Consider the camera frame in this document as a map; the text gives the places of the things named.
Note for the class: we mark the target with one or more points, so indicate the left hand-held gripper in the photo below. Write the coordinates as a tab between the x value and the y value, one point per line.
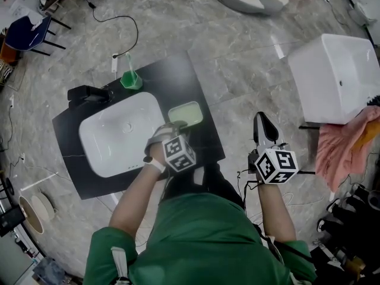
179	153

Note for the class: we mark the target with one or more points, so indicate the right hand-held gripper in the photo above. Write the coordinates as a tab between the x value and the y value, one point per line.
276	165

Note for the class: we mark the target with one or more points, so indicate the pale green rectangular plastic tray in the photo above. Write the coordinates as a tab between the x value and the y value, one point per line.
185	113

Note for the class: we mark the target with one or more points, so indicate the person's left forearm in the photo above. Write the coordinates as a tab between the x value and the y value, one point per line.
133	200

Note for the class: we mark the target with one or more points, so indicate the person's right forearm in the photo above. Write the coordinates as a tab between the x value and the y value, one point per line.
274	212

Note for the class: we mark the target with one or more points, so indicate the person's left hand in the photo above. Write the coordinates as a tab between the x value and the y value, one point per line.
155	142

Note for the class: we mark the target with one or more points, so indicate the black top vanity cabinet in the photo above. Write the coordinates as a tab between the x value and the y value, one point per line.
184	82

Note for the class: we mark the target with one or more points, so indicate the white band wrist watch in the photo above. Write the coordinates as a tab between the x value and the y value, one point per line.
155	165

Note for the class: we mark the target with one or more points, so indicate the green cup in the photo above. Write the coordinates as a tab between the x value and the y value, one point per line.
130	81

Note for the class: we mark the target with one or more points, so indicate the white sink basin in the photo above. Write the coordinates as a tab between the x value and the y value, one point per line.
112	135

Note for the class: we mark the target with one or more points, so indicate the person's dark trousers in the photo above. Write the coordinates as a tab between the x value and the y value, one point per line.
219	186

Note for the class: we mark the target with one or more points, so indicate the pink towel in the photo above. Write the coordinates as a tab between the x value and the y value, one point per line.
335	150

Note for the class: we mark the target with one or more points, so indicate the white square tub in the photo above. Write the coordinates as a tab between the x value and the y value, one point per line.
326	79

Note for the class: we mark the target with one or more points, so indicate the white toothbrush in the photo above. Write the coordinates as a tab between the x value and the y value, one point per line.
129	62

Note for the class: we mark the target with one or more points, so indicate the white power strip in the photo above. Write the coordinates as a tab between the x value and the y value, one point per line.
11	100
115	63

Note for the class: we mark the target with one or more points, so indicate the black faucet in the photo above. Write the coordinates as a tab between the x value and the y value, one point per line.
86	95

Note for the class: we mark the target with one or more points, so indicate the orange cloth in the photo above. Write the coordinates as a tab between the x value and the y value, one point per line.
368	132

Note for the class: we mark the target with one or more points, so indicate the person's green shirt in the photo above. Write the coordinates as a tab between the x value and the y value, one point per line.
202	242

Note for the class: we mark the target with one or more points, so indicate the round beige box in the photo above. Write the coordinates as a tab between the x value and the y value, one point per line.
44	205

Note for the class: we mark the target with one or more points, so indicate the blue chair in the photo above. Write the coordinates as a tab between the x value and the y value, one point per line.
26	34

